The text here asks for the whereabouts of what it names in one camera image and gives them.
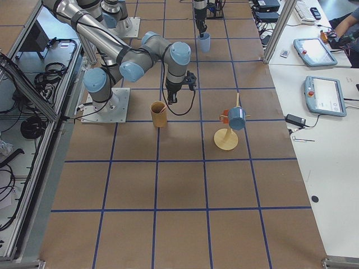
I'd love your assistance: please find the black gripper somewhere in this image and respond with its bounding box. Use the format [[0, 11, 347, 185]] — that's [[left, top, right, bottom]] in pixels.
[[195, 18, 208, 38], [165, 71, 197, 105]]

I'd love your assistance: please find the light blue plastic cup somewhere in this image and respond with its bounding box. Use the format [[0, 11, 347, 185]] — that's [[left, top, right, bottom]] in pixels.
[[197, 33, 211, 53]]

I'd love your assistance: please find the bamboo chopstick holder cup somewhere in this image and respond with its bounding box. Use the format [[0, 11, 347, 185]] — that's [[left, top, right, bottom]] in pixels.
[[150, 101, 167, 128]]

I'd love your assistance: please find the orange red mug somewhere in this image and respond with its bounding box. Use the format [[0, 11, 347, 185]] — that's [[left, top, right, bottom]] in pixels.
[[219, 110, 229, 124]]

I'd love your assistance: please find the wooden mug tree stand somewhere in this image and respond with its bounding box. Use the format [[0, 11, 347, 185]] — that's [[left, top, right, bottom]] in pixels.
[[214, 92, 250, 151]]

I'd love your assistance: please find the blue mug on tree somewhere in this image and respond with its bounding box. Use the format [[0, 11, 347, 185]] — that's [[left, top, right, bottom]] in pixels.
[[228, 106, 246, 131]]

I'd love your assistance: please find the teach pendant far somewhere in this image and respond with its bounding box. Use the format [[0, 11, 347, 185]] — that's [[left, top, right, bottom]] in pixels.
[[293, 38, 338, 67]]

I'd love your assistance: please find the teach pendant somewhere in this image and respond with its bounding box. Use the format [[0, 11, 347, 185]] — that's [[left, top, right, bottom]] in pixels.
[[303, 76, 347, 117], [293, 38, 338, 67]]

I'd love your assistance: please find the black power adapter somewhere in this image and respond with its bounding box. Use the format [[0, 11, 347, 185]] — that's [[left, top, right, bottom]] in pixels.
[[285, 114, 306, 127]]

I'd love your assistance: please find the teach pendant near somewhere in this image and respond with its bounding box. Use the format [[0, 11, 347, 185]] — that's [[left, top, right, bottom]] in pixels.
[[303, 76, 347, 117]]

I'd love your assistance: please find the black wire mug rack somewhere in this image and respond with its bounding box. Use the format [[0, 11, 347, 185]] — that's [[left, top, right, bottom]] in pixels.
[[206, 0, 226, 20]]

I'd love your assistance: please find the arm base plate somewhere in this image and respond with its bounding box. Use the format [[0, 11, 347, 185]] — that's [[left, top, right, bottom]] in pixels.
[[81, 87, 130, 124], [111, 17, 141, 39]]

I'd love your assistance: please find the aluminium frame post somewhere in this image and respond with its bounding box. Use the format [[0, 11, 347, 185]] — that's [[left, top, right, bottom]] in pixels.
[[263, 0, 297, 64]]

